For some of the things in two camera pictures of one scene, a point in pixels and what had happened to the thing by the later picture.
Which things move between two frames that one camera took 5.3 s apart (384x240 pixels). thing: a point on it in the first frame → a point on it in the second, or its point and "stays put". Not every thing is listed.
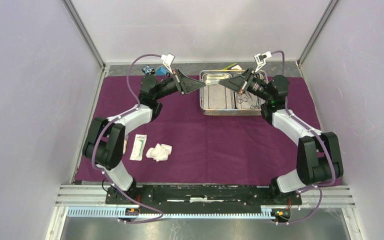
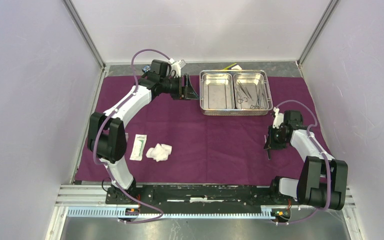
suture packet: (138, 147) stays put
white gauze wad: (160, 152) stays put
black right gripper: (237, 83) → (269, 140)
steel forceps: (208, 82) → (268, 152)
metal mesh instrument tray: (216, 99) stays put
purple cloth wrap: (187, 148) stays put
